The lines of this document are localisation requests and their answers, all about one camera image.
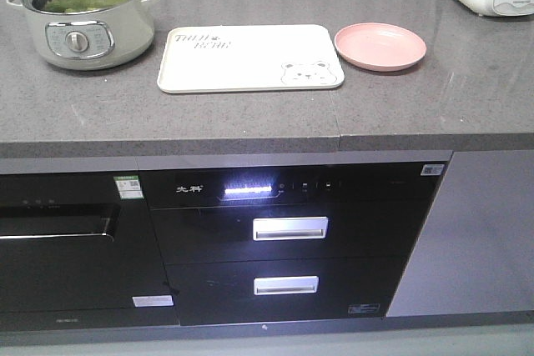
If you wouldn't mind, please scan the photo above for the black two-drawer sterilizer cabinet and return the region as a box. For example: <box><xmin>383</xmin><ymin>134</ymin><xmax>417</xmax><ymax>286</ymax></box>
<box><xmin>141</xmin><ymin>162</ymin><xmax>445</xmax><ymax>326</ymax></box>

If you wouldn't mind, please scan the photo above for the black built-in dishwasher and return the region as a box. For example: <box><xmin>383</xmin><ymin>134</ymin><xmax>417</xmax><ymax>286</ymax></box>
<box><xmin>1</xmin><ymin>172</ymin><xmax>178</xmax><ymax>332</ymax></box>

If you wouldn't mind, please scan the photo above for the pink round plate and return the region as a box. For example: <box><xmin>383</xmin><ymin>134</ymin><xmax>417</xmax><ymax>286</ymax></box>
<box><xmin>334</xmin><ymin>23</ymin><xmax>426</xmax><ymax>72</ymax></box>

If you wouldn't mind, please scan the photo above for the pale green electric pot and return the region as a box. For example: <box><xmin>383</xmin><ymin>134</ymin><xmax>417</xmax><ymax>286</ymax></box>
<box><xmin>6</xmin><ymin>0</ymin><xmax>155</xmax><ymax>70</ymax></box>

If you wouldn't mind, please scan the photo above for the grey cabinet door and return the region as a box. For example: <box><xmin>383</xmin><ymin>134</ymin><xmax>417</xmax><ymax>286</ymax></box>
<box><xmin>388</xmin><ymin>150</ymin><xmax>533</xmax><ymax>317</ymax></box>

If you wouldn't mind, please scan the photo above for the cream bear serving tray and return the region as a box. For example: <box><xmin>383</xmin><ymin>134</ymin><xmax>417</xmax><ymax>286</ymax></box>
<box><xmin>157</xmin><ymin>24</ymin><xmax>345</xmax><ymax>94</ymax></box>

